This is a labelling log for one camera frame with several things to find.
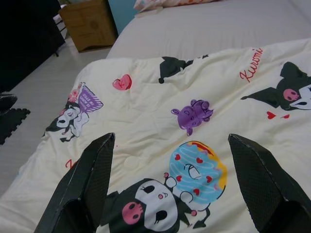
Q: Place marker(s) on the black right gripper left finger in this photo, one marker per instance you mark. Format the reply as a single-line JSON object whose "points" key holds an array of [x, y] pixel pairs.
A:
{"points": [[80, 189]]}

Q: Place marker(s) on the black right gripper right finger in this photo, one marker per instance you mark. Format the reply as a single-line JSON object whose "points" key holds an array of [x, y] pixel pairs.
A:
{"points": [[267, 184]]}

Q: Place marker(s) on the cream cartoon print blanket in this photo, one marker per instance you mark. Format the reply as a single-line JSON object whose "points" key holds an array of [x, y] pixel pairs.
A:
{"points": [[150, 109]]}

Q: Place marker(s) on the pink patterned pillow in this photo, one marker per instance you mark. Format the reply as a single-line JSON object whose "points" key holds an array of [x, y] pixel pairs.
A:
{"points": [[170, 3]]}

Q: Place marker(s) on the black foam floor mat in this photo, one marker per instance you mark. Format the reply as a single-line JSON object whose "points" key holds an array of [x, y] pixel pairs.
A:
{"points": [[12, 126]]}

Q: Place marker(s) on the brown cardboard box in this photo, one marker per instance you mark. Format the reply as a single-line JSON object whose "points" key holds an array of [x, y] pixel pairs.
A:
{"points": [[90, 24]]}

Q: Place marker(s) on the mattress with beige sheet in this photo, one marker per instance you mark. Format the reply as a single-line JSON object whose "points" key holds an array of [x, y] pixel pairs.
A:
{"points": [[206, 29]]}

